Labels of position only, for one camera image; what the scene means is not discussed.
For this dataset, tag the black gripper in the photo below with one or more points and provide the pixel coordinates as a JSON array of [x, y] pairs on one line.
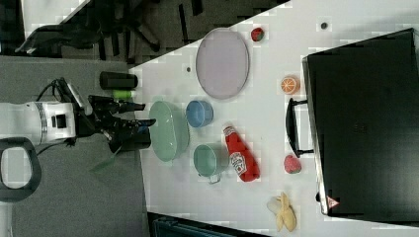
[[103, 120]]

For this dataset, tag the black toaster oven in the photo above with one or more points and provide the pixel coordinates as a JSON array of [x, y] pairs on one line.
[[363, 106]]

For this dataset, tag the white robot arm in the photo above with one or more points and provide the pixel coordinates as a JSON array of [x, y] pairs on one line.
[[63, 121]]

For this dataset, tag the green cup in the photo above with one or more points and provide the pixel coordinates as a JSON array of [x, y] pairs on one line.
[[122, 94]]

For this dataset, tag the black cylinder holder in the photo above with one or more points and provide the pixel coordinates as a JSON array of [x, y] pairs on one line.
[[117, 81]]

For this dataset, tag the green oval colander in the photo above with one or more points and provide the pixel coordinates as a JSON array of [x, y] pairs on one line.
[[170, 134]]

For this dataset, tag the blue small bowl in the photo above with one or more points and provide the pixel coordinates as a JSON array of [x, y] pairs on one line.
[[199, 113]]

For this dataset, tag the green mug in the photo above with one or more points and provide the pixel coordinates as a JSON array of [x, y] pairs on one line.
[[210, 160]]

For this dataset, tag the black office chair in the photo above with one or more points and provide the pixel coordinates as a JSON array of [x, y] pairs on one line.
[[81, 23]]

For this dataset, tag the lilac round plate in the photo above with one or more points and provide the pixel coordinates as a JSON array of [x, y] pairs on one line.
[[222, 63]]

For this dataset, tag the red ketchup bottle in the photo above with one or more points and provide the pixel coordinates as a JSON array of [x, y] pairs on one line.
[[241, 157]]

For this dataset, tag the red strawberry toy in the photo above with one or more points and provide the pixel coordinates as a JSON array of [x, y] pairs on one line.
[[257, 34]]

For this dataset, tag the orange slice toy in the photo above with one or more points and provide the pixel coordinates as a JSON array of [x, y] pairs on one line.
[[290, 85]]

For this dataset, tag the pink strawberry toy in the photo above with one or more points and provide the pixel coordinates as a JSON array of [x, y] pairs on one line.
[[292, 165]]

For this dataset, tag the peeled banana toy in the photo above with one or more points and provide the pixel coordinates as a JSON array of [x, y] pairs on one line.
[[281, 207]]

